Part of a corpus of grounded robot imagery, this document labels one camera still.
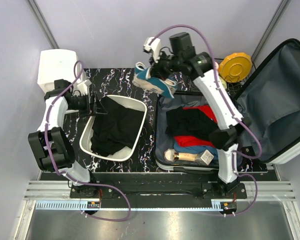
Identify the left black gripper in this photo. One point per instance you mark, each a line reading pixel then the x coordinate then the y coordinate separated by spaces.
pixel 99 109

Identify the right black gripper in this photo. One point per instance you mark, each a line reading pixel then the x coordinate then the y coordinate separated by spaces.
pixel 156 71

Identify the teal white towel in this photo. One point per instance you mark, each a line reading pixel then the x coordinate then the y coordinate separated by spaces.
pixel 142 78

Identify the black garment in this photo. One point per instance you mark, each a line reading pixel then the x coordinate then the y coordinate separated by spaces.
pixel 115 130
pixel 198 121

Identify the white plastic basin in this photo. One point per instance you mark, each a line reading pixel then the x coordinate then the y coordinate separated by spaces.
pixel 125 153

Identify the red cloth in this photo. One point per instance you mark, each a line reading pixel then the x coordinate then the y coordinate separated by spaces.
pixel 189 140

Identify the blue cloth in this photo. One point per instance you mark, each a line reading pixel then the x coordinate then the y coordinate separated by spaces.
pixel 196 149

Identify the black white space suitcase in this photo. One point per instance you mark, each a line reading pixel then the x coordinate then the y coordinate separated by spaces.
pixel 269 102

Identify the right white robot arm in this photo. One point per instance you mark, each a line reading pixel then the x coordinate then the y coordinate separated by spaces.
pixel 201 70

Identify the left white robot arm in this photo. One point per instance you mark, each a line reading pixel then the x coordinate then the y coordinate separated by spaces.
pixel 50 146

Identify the green ceramic mug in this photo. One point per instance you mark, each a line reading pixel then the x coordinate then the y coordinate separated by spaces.
pixel 224 83

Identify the white drawer organizer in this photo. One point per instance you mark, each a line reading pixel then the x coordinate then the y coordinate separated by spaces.
pixel 56 64

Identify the yellow round plate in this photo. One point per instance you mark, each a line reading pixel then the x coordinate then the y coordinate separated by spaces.
pixel 235 67

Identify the cream gold tube bottle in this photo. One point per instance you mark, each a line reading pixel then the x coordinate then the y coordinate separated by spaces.
pixel 189 157

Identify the grey square box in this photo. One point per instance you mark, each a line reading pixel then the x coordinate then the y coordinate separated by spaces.
pixel 204 158

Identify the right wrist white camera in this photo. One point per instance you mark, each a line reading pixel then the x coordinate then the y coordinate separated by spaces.
pixel 153 46

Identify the wrist white camera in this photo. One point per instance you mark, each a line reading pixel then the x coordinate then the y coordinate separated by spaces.
pixel 84 86
pixel 153 46

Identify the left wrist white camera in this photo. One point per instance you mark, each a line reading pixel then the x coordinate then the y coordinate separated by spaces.
pixel 84 86

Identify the black wire dish rack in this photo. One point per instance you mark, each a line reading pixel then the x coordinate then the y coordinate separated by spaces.
pixel 232 87

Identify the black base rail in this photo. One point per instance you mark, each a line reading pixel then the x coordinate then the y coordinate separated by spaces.
pixel 114 187

